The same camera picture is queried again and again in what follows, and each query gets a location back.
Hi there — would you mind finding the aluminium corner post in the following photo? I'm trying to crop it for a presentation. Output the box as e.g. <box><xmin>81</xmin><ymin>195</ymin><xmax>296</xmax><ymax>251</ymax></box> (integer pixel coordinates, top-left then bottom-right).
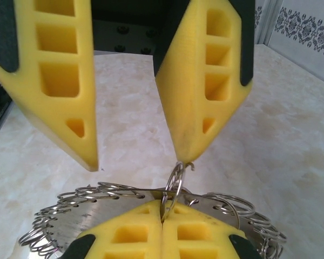
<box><xmin>255</xmin><ymin>0</ymin><xmax>273</xmax><ymax>46</ymax></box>

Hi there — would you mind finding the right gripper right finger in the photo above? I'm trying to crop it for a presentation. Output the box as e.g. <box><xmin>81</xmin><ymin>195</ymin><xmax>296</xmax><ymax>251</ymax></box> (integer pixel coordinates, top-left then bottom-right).
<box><xmin>161</xmin><ymin>201</ymin><xmax>263</xmax><ymax>259</ymax></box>

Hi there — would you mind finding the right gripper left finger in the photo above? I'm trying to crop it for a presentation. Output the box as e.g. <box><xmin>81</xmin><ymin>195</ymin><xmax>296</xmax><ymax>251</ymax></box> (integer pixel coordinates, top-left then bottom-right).
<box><xmin>61</xmin><ymin>199</ymin><xmax>163</xmax><ymax>259</ymax></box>

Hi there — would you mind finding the silver split key ring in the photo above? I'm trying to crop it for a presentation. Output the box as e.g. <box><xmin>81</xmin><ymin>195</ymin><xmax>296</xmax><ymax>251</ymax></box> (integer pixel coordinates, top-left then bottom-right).
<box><xmin>160</xmin><ymin>160</ymin><xmax>197</xmax><ymax>221</ymax></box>

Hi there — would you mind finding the grey metal keyring disc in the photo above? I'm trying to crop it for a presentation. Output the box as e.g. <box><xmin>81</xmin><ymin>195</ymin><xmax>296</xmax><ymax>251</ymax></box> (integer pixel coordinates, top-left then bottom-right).
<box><xmin>18</xmin><ymin>181</ymin><xmax>288</xmax><ymax>259</ymax></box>

